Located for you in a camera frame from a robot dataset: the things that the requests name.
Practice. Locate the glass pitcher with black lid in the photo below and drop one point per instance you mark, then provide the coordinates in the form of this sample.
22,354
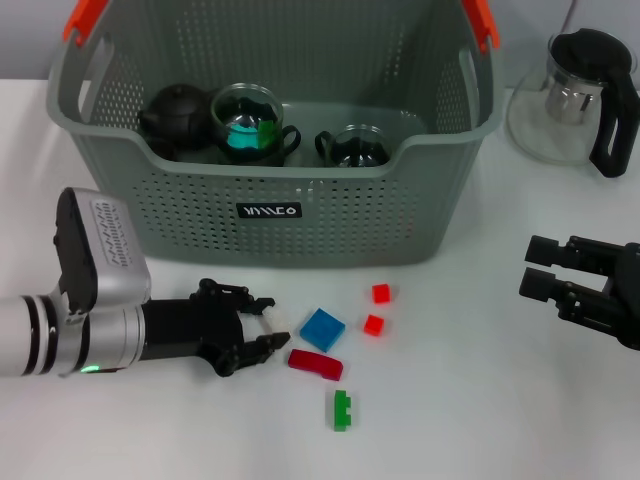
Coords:
590,55

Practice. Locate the grey perforated storage bin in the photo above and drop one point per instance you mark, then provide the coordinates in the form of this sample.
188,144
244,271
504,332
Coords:
325,225

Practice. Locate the cyan square brick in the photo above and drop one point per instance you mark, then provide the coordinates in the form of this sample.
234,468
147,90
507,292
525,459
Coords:
240,137

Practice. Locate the glass teacup with black base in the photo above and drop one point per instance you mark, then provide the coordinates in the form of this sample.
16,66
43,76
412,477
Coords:
357,150
235,105

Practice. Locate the green notched brick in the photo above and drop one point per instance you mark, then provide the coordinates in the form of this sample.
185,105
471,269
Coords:
342,411

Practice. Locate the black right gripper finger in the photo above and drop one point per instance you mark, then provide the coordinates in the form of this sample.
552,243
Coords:
537,284
542,251

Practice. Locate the green rectangular brick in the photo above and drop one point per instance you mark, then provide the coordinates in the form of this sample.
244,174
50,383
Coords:
266,131

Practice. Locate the black ceramic teapot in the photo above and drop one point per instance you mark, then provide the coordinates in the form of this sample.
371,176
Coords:
175,112

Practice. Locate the blue square brick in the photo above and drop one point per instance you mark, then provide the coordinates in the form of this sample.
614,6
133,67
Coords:
322,330

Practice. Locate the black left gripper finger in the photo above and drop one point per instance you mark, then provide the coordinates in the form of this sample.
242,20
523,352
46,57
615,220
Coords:
265,347
255,305

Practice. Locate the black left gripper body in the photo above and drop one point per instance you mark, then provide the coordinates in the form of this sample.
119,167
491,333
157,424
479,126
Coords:
190,327

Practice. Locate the dark red curved brick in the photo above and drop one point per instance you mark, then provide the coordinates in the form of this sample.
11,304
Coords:
315,364

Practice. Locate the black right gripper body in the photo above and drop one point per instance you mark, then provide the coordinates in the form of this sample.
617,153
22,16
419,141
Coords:
629,295

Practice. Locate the small red cube brick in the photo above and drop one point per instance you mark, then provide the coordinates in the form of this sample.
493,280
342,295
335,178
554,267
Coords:
374,325
380,293

